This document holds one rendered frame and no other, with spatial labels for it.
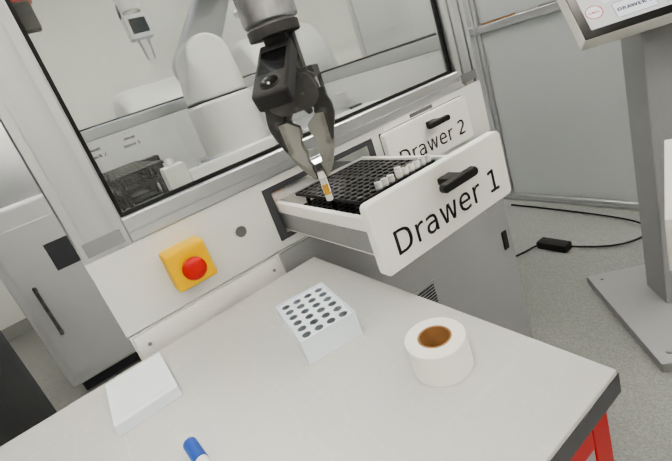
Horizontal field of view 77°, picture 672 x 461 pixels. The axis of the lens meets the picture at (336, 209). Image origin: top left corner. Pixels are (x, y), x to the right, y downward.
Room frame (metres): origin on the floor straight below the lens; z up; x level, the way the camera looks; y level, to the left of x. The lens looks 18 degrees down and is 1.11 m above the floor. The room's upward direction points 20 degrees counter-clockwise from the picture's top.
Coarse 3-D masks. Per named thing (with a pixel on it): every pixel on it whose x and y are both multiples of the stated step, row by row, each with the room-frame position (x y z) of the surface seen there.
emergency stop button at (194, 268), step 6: (192, 258) 0.67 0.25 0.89; (198, 258) 0.67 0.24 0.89; (186, 264) 0.66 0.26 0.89; (192, 264) 0.66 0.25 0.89; (198, 264) 0.67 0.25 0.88; (204, 264) 0.67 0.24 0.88; (186, 270) 0.66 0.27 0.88; (192, 270) 0.66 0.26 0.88; (198, 270) 0.67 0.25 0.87; (204, 270) 0.67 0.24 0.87; (186, 276) 0.66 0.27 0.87; (192, 276) 0.66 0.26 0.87; (198, 276) 0.66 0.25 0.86
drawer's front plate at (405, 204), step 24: (480, 144) 0.64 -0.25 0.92; (432, 168) 0.59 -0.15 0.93; (456, 168) 0.61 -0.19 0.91; (480, 168) 0.63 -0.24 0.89; (504, 168) 0.66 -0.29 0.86; (384, 192) 0.55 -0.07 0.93; (408, 192) 0.56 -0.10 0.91; (432, 192) 0.58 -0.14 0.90; (456, 192) 0.60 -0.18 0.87; (480, 192) 0.62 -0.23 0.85; (504, 192) 0.65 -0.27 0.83; (384, 216) 0.53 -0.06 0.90; (408, 216) 0.55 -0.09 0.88; (456, 216) 0.59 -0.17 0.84; (384, 240) 0.53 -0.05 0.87; (408, 240) 0.55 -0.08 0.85; (432, 240) 0.57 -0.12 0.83; (384, 264) 0.52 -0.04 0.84
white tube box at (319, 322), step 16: (320, 288) 0.61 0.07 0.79; (288, 304) 0.59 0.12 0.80; (304, 304) 0.58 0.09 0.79; (320, 304) 0.56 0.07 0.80; (336, 304) 0.54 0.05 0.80; (288, 320) 0.55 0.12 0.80; (304, 320) 0.53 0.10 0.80; (320, 320) 0.52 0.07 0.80; (336, 320) 0.50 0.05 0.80; (352, 320) 0.50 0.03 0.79; (304, 336) 0.50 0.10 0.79; (320, 336) 0.49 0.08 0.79; (336, 336) 0.49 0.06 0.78; (352, 336) 0.50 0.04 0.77; (304, 352) 0.48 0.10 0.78; (320, 352) 0.48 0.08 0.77
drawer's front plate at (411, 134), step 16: (464, 96) 1.09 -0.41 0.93; (432, 112) 1.03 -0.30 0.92; (448, 112) 1.06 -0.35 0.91; (464, 112) 1.08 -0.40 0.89; (400, 128) 0.98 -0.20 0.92; (416, 128) 1.00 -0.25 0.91; (432, 128) 1.03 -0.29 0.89; (448, 128) 1.05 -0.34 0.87; (464, 128) 1.08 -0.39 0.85; (384, 144) 0.96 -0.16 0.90; (400, 144) 0.97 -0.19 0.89; (416, 144) 0.99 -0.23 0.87; (448, 144) 1.04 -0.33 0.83
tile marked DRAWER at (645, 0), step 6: (624, 0) 1.09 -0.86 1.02; (630, 0) 1.08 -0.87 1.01; (636, 0) 1.08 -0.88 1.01; (642, 0) 1.07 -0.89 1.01; (648, 0) 1.06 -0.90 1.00; (654, 0) 1.06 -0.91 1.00; (612, 6) 1.09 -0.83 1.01; (618, 6) 1.09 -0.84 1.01; (624, 6) 1.08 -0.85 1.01; (630, 6) 1.07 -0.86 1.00; (636, 6) 1.07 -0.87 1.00; (642, 6) 1.06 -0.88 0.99; (648, 6) 1.06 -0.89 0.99; (618, 12) 1.08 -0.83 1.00; (624, 12) 1.07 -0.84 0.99; (630, 12) 1.06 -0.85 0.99
